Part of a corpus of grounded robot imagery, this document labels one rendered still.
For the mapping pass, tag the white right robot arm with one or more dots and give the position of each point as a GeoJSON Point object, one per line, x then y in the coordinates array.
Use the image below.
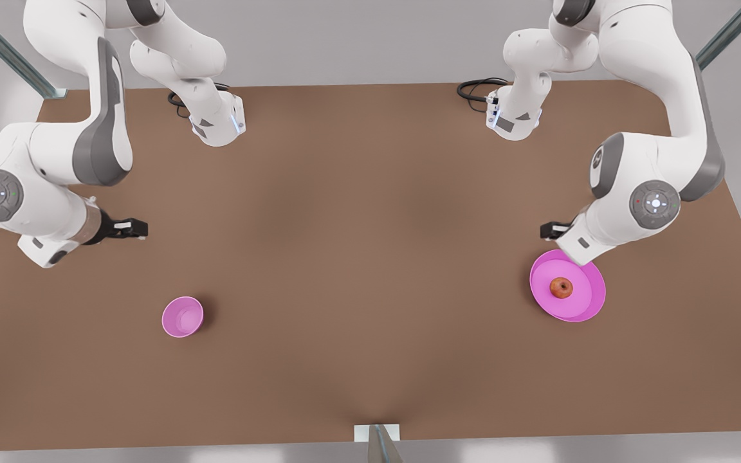
{"type": "Point", "coordinates": [55, 154]}

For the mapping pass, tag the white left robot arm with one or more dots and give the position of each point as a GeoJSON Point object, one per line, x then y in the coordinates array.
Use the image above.
{"type": "Point", "coordinates": [653, 154]}

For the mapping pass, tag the red apple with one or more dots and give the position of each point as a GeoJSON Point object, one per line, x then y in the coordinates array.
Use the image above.
{"type": "Point", "coordinates": [561, 288]}

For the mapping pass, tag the pink plate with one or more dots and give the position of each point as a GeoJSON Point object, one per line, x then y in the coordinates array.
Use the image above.
{"type": "Point", "coordinates": [579, 299]}

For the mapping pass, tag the pink bowl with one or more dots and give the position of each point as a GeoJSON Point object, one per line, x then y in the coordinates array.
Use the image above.
{"type": "Point", "coordinates": [182, 317]}

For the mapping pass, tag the silver frame post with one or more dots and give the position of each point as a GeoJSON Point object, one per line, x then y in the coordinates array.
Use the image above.
{"type": "Point", "coordinates": [731, 32]}
{"type": "Point", "coordinates": [7, 51]}
{"type": "Point", "coordinates": [380, 444]}

